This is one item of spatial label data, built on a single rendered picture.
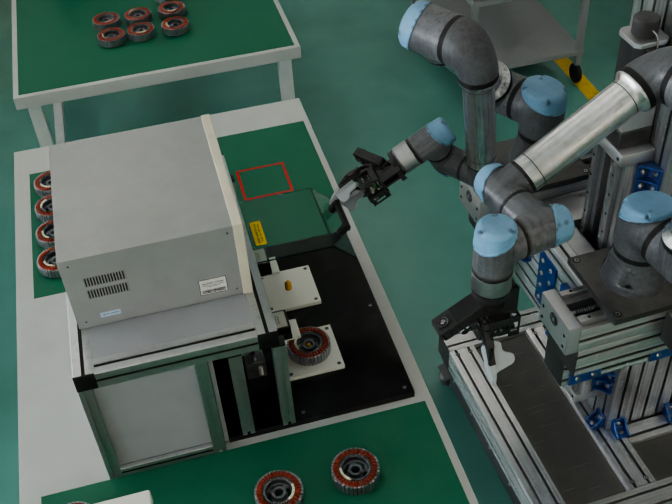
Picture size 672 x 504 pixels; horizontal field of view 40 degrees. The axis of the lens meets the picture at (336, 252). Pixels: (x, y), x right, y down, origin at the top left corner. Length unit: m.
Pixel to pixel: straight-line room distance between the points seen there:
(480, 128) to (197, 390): 0.90
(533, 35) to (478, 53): 2.80
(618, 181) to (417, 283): 1.50
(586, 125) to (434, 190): 2.36
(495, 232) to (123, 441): 1.03
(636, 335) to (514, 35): 2.79
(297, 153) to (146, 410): 1.26
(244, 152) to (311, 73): 1.87
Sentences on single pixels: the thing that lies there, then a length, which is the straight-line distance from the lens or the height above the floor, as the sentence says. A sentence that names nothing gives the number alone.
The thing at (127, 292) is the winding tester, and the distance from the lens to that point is 2.05.
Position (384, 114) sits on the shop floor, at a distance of 4.62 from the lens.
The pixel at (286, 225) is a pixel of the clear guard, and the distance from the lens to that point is 2.34.
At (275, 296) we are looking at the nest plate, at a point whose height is 0.78.
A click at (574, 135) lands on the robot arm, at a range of 1.81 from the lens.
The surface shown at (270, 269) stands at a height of 0.90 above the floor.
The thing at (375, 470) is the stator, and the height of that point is 0.79.
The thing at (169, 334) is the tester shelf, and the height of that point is 1.11.
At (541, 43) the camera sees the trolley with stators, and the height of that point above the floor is 0.19.
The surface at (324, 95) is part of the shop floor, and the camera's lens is 4.78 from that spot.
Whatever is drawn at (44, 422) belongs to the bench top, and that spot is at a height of 0.75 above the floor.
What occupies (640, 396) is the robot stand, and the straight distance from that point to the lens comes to 2.96.
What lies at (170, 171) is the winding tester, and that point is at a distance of 2.15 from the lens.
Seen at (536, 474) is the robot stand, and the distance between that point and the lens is 2.88.
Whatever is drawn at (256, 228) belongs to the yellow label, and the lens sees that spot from 2.34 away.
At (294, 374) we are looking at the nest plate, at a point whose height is 0.78.
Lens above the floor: 2.58
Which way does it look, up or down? 42 degrees down
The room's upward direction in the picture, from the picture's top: 4 degrees counter-clockwise
